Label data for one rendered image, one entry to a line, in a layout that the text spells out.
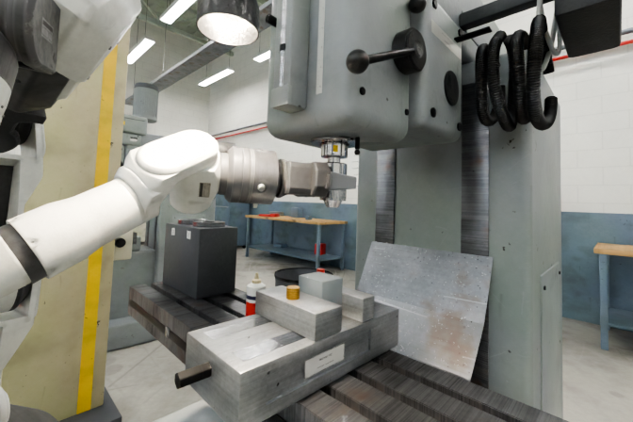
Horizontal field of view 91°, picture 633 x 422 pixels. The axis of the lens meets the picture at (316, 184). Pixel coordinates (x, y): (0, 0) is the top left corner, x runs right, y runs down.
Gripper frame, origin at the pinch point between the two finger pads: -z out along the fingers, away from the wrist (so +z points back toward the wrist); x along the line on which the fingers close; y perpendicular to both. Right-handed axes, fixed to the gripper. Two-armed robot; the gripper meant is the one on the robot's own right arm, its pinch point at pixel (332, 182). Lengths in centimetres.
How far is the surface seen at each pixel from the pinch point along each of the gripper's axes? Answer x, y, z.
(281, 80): -5.7, -14.1, 11.8
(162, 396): 164, 124, 33
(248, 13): -15.6, -17.0, 18.3
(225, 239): 42.4, 15.3, 13.8
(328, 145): -1.5, -6.1, 1.9
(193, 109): 972, -267, 50
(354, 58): -16.9, -14.1, 5.4
